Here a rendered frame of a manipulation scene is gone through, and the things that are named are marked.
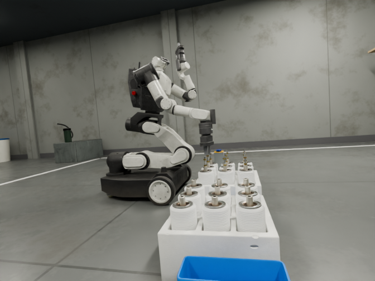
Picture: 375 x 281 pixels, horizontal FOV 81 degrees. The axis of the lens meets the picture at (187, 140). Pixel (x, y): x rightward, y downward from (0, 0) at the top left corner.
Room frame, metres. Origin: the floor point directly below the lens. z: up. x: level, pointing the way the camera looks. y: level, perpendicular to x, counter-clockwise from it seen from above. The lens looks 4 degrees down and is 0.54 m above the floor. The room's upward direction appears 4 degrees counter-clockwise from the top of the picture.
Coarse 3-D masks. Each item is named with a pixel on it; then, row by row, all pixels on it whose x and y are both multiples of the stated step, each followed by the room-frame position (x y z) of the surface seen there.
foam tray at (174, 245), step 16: (272, 224) 0.72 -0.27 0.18; (160, 240) 0.72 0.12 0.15; (176, 240) 0.71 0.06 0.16; (192, 240) 0.69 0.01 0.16; (208, 240) 0.68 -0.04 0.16; (224, 240) 0.67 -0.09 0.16; (240, 240) 0.66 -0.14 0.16; (256, 240) 0.65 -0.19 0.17; (272, 240) 0.64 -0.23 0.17; (160, 256) 0.72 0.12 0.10; (176, 256) 0.71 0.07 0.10; (224, 256) 0.67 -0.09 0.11; (240, 256) 0.66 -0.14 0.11; (256, 256) 0.65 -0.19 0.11; (272, 256) 0.64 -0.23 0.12; (176, 272) 0.71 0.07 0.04
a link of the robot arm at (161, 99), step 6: (150, 84) 1.49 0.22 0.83; (156, 84) 1.49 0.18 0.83; (150, 90) 1.50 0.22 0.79; (156, 90) 1.48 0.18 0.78; (162, 90) 1.50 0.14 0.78; (156, 96) 1.48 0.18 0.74; (162, 96) 1.46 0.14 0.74; (156, 102) 1.47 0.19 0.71; (162, 102) 1.45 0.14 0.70; (168, 102) 1.43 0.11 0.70; (162, 108) 1.45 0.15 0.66; (168, 108) 1.44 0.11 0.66
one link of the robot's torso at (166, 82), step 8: (128, 72) 1.69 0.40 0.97; (160, 72) 1.63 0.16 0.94; (128, 80) 1.69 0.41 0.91; (160, 80) 1.63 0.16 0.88; (168, 80) 1.72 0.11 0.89; (136, 88) 1.69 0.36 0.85; (144, 88) 1.65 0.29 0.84; (168, 88) 1.74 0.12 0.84; (136, 96) 1.69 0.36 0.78; (144, 96) 1.66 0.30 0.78; (152, 96) 1.65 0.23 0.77; (136, 104) 1.70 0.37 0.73; (144, 104) 1.68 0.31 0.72; (152, 104) 1.67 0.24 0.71; (152, 112) 1.72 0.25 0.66
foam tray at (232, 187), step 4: (236, 172) 1.52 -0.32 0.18; (256, 172) 1.47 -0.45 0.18; (236, 176) 1.41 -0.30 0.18; (256, 176) 1.37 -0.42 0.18; (196, 180) 1.39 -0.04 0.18; (216, 180) 1.35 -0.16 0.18; (236, 180) 1.31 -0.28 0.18; (256, 180) 1.28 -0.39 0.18; (236, 184) 1.23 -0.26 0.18; (256, 184) 1.20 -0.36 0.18; (260, 184) 1.19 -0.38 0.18; (208, 188) 1.24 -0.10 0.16; (232, 188) 1.20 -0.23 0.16; (260, 188) 1.17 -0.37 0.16; (208, 192) 1.24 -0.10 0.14; (232, 192) 1.20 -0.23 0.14; (260, 192) 1.17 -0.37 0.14
